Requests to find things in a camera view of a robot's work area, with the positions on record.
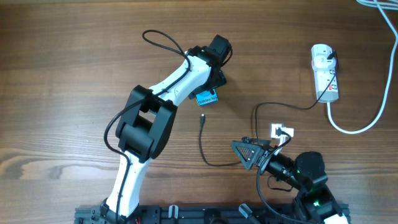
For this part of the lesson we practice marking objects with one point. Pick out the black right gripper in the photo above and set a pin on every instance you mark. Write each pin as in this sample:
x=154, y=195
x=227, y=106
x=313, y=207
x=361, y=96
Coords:
x=262, y=154

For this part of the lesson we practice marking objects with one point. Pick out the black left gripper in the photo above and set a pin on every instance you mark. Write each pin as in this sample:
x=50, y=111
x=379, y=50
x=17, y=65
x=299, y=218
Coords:
x=219, y=81

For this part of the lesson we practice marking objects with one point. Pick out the blue screen smartphone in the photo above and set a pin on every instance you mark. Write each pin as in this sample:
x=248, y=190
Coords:
x=207, y=97

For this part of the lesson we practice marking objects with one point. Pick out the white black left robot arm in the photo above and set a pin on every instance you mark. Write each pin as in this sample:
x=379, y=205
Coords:
x=140, y=132

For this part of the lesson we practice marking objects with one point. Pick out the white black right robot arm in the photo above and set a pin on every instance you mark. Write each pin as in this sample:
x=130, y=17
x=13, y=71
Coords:
x=314, y=202

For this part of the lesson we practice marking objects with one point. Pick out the white power strip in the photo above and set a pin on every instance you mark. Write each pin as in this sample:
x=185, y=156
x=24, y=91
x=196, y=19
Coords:
x=325, y=66

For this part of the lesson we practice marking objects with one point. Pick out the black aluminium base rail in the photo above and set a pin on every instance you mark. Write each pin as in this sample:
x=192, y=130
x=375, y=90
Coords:
x=174, y=214

